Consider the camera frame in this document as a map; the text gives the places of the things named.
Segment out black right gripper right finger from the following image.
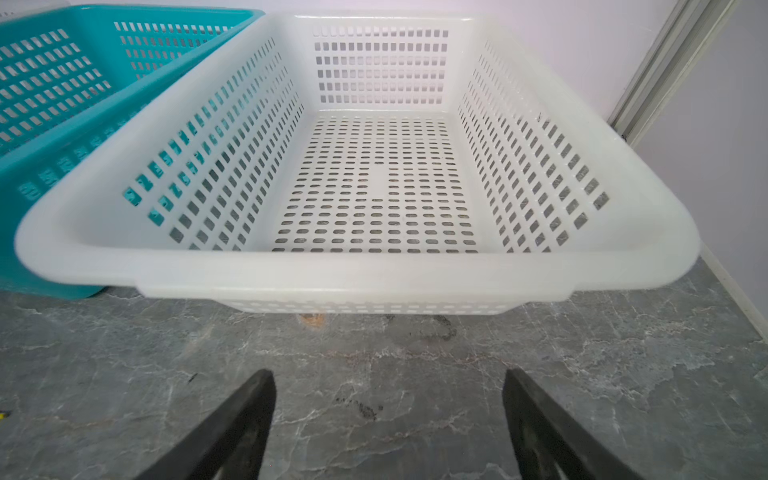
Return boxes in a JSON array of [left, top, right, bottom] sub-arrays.
[[502, 368, 640, 479]]

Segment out aluminium frame post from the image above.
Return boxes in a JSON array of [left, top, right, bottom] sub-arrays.
[[609, 0, 739, 146]]

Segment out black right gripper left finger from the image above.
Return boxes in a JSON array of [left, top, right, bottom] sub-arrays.
[[138, 369, 277, 479]]

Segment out white plastic basket right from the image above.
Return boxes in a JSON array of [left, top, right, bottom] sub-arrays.
[[15, 12, 700, 315]]

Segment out teal plastic basket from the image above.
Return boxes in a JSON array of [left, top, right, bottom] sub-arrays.
[[1, 4, 260, 300]]

